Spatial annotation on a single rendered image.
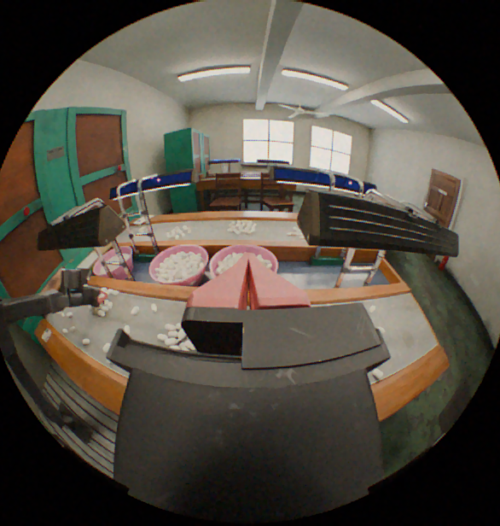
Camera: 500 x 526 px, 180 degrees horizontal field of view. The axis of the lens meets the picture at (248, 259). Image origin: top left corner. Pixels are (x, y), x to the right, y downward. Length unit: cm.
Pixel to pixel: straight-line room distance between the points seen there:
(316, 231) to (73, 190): 122
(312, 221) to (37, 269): 115
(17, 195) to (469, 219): 543
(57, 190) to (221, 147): 475
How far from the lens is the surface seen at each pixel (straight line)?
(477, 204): 445
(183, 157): 309
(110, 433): 66
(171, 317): 54
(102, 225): 34
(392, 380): 56
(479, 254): 434
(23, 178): 113
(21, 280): 108
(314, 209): 22
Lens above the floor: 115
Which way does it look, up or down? 37 degrees down
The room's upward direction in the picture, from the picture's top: straight up
